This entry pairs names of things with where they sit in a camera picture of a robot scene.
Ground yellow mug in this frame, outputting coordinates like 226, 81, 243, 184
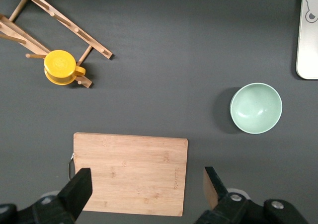
44, 50, 86, 86

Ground beige bear print tray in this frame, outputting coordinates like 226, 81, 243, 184
296, 0, 318, 80

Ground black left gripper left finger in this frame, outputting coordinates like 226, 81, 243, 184
31, 168, 93, 224

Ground wooden cutting board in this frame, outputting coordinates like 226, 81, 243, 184
67, 132, 189, 217

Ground light green bowl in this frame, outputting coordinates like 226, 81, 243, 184
230, 82, 283, 135

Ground wooden peg drying rack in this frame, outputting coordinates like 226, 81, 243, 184
0, 0, 113, 88

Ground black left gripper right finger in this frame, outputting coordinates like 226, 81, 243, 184
196, 166, 249, 224

